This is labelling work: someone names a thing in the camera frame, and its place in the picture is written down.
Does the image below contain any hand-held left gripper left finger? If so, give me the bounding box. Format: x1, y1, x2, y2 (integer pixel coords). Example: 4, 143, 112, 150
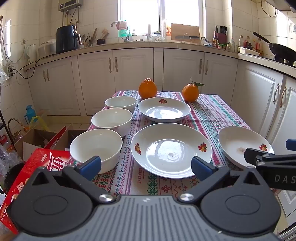
30, 156, 116, 205

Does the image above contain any orange with leaf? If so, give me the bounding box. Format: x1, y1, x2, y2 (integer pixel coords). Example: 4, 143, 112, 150
182, 77, 206, 103

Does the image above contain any wicker basket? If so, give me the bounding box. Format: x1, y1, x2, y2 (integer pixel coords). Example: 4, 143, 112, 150
8, 118, 27, 145

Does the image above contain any kitchen window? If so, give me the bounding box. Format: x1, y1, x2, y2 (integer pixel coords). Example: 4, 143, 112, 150
118, 0, 206, 36

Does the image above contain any white tray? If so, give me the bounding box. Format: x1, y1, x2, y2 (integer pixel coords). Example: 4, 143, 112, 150
239, 46, 261, 56

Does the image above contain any knife block with knives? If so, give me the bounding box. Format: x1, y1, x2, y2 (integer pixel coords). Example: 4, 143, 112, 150
215, 25, 228, 44

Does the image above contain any brown cardboard box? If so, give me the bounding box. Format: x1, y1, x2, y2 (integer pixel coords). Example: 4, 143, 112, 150
14, 126, 72, 163

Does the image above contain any utensil holder with utensils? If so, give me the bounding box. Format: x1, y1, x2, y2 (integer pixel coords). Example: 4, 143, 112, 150
79, 27, 110, 47

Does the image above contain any white electric kettle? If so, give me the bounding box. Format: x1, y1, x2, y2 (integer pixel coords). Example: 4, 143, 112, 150
25, 44, 37, 62

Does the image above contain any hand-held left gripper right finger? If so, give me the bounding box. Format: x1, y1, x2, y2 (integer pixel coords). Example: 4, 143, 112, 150
178, 156, 269, 205

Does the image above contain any orange with bumpy top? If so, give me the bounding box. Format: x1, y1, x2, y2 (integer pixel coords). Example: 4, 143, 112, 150
138, 78, 158, 99

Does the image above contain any blue thermos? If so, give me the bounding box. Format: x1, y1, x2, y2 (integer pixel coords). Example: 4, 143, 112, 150
25, 105, 35, 123

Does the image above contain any sink faucet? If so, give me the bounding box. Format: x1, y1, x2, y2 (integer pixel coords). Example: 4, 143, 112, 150
110, 21, 130, 42

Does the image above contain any yellow plastic bag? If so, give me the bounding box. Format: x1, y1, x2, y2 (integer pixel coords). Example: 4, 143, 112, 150
29, 116, 50, 132

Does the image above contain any patterned tablecloth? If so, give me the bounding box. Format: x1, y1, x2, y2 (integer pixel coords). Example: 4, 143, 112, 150
66, 90, 278, 197

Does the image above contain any black air fryer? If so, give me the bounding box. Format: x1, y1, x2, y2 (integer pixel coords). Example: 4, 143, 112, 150
56, 24, 78, 54

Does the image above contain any black wok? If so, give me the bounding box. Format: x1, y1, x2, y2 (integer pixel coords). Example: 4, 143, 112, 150
253, 32, 296, 63

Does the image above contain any white floral plate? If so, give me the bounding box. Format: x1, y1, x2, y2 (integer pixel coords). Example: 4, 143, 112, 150
217, 126, 275, 171
137, 97, 191, 123
130, 123, 213, 179

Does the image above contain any row of condiment bottles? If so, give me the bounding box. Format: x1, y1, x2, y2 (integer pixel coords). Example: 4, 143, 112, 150
228, 35, 264, 56

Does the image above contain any wall water heater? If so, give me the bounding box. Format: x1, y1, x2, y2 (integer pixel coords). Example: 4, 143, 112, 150
58, 0, 84, 11

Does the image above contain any red carton box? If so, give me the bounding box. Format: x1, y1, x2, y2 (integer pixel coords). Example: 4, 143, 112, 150
0, 126, 77, 235

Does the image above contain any glass jar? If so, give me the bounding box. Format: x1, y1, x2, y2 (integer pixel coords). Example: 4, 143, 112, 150
149, 32, 164, 42

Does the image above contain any white rice cooker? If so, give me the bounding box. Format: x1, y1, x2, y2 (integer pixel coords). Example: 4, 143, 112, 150
37, 39, 56, 57

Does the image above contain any brown cardboard panel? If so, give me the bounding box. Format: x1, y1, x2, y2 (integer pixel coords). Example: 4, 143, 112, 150
171, 23, 201, 43

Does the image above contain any white bowl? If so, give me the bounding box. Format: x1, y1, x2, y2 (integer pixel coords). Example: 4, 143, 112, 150
91, 108, 133, 137
105, 96, 137, 114
70, 129, 123, 174

